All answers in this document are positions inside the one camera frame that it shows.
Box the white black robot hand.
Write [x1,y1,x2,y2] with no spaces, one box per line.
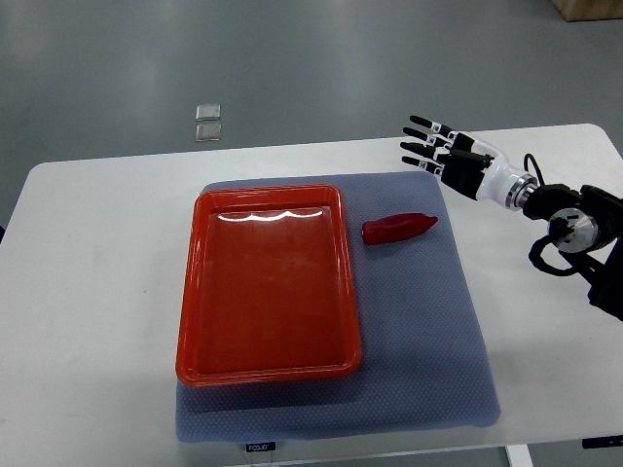
[400,115,537,210]

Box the red pepper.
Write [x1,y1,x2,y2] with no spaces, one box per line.
[361,213,438,245]

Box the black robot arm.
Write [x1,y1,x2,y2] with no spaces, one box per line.
[400,115,622,318]

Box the red plastic tray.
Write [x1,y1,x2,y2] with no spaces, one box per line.
[175,184,362,387]

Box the cardboard box corner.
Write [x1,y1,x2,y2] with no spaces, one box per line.
[552,0,622,21]

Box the blue-grey textured mat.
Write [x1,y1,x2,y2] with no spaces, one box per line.
[176,171,500,444]

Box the upper floor plate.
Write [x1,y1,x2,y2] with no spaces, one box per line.
[196,103,221,122]

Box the white table leg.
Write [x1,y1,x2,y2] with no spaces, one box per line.
[505,444,534,467]

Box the black table label right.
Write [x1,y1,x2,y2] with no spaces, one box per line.
[581,435,623,449]

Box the black table label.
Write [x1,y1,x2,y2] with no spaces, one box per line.
[245,442,276,453]
[581,435,623,449]

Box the black table label centre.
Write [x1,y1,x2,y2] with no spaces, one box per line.
[245,442,276,453]

